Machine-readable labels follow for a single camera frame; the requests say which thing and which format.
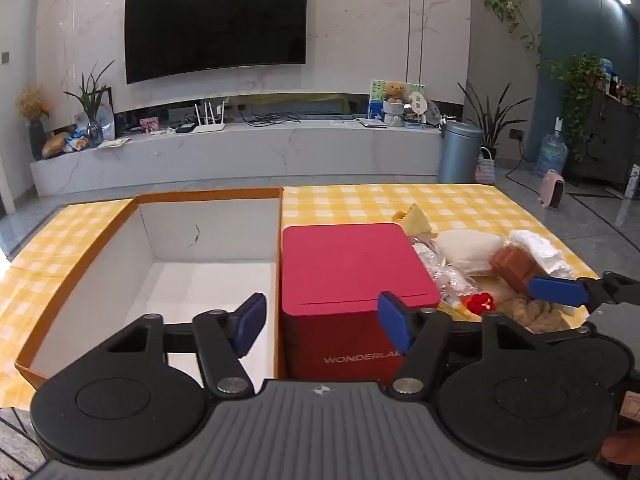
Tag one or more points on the loose papers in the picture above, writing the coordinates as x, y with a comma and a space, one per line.
112, 143

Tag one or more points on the dried flowers in dark vase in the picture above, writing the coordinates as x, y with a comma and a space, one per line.
36, 137

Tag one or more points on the wall switch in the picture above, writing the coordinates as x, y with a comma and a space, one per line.
5, 57

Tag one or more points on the green picture card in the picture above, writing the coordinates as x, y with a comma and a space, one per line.
377, 90

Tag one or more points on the hanging vine plant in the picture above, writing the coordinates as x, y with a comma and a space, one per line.
505, 10

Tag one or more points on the white router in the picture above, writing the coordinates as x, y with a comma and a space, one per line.
207, 127

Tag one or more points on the blue water jug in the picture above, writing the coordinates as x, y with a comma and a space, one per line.
551, 152

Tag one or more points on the yellow checked tablecloth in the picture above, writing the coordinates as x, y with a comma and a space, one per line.
350, 205

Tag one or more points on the beige knitted toy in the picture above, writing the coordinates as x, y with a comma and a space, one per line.
535, 312

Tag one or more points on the pink photo card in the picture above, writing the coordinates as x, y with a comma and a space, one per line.
149, 125

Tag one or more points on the pink woven basket bag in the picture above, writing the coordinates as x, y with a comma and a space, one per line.
484, 170

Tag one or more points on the white round ornament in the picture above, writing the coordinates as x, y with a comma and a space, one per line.
417, 102

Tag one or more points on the snack packet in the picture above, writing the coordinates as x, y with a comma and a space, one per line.
77, 142

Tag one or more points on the long-leaved potted plant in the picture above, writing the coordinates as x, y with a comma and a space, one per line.
492, 120

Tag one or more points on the yellow cloth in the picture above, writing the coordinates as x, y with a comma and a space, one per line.
415, 220

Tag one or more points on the crochet fruit toy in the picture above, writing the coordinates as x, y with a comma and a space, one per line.
480, 302

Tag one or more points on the person's right forearm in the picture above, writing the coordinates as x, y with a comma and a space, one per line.
622, 447

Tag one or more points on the small black device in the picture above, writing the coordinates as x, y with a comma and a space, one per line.
185, 128

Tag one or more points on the white spray bottle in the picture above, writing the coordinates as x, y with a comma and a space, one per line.
634, 182

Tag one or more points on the red box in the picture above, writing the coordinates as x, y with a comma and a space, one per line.
345, 270

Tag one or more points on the marble television console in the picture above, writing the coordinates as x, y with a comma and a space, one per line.
250, 155

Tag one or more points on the brown soft pouch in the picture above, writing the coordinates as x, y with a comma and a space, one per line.
515, 267

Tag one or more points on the dark cabinet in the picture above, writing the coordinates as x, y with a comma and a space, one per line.
607, 145

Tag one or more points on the bushy green plant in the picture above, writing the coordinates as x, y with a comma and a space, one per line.
580, 85

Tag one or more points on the white and blue bottle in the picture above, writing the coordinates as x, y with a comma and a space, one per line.
606, 70

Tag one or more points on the flat laptop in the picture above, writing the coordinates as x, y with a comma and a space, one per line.
372, 123

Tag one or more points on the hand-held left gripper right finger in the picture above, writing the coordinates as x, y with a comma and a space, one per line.
395, 320

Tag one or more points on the grey-blue trash can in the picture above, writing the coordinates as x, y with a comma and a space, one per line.
459, 155

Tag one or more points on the teddy bear bouquet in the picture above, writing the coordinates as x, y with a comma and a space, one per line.
395, 91

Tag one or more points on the brown gourd ornament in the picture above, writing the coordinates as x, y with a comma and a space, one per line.
55, 146

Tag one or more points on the plant in glass vase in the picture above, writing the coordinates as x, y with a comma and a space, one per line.
92, 95

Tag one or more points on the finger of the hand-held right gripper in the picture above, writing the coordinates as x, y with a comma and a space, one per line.
555, 290

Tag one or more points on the cardboard box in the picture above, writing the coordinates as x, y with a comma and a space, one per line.
210, 280

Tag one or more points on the white towel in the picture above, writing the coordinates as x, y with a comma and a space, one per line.
470, 252

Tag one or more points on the black wall television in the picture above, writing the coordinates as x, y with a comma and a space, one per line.
215, 20

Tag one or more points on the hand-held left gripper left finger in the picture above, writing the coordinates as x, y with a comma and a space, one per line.
247, 322

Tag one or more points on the pink space heater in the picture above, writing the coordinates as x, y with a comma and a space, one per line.
551, 190

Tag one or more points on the clear plastic bags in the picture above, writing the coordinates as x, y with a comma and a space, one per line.
442, 272

